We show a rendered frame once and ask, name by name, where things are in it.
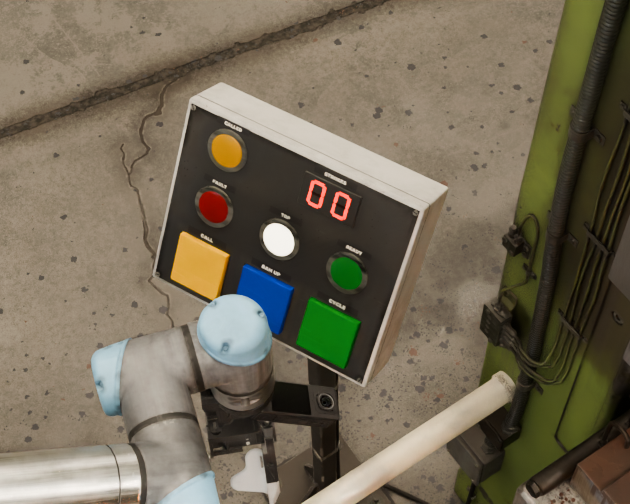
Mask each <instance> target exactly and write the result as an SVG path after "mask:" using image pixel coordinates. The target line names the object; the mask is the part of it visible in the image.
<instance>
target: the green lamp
mask: <svg viewBox="0 0 630 504"><path fill-rule="evenodd" d="M330 271H331V276H332V278H333V280H334V282H335V283H336V284H337V285H338V286H340V287H341V288H343V289H347V290H353V289H356V288H357V287H358V286H359V285H360V284H361V282H362V272H361V269H360V267H359V266H358V264H357V263H356V262H354V261H353V260H351V259H349V258H346V257H340V258H337V259H336V260H334V262H333V263H332V265H331V269H330Z"/></svg>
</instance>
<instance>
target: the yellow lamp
mask: <svg viewBox="0 0 630 504"><path fill-rule="evenodd" d="M212 153H213V156H214V158H215V159H216V161H217V162H218V163H219V164H221V165H222V166H224V167H228V168H231V167H235V166H237V165H238V164H239V162H240V161H241V158H242V150H241V147H240V145H239V143H238V142H237V140H236V139H234V138H233V137H232V136H230V135H227V134H221V135H218V136H217V137H216V138H215V139H214V140H213V143H212Z"/></svg>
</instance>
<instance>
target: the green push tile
mask: <svg viewBox="0 0 630 504"><path fill-rule="evenodd" d="M361 323H362V322H360V321H359V320H357V319H355V318H353V317H351V316H349V315H347V314H345V313H343V312H341V311H339V310H337V309H335V308H333V307H331V306H329V305H327V304H325V303H323V302H321V301H319V300H317V299H315V298H313V297H311V298H310V299H309V300H308V303H307V307H306V310H305V314H304V317H303V320H302V324H301V327H300V331H299V334H298V337H297V341H296V344H297V345H298V346H300V347H302V348H304V349H306V350H308V351H310V352H312V353H314V354H315V355H317V356H319V357H321V358H323V359H325V360H327V361H329V362H331V363H333V364H335V365H336V366H338V367H340V368H342V369H344V368H345V367H346V366H347V365H348V362H349V359H350V356H351V353H352V350H353V347H354V344H355V341H356V338H357V335H358V332H359V329H360V326H361Z"/></svg>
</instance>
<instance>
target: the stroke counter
mask: <svg viewBox="0 0 630 504"><path fill-rule="evenodd" d="M314 183H316V184H318V185H320V186H322V187H323V191H322V194H321V195H320V194H318V193H316V192H314V191H312V190H313V186H314ZM324 185H325V184H323V183H321V182H318V181H316V180H315V182H314V181H312V182H311V186H310V189H309V190H310V191H312V192H309V193H308V196H307V200H306V201H308V202H309V203H308V204H309V205H311V206H313V207H315V208H317V209H318V207H320V208H321V205H322V202H323V198H322V197H324V195H325V191H326V187H324ZM311 194H313V195H315V196H318V197H320V201H319V205H316V204H314V203H312V202H310V201H309V200H310V197H311ZM339 195H341V196H343V197H345V198H347V199H348V201H347V204H346V207H345V206H343V205H341V204H339V203H337V199H338V196H339ZM321 196H322V197H321ZM334 202H335V203H336V204H334V203H333V205H332V209H331V212H330V213H332V214H333V215H332V216H334V217H336V218H338V219H340V220H342V219H345V218H346V215H347V212H348V210H346V208H347V209H348V208H349V205H350V202H351V199H349V196H348V195H346V194H343V193H341V192H339V193H337V192H336V195H335V199H334ZM335 206H338V207H340V208H342V209H344V210H345V211H344V214H343V217H341V216H338V215H336V214H334V210H335Z"/></svg>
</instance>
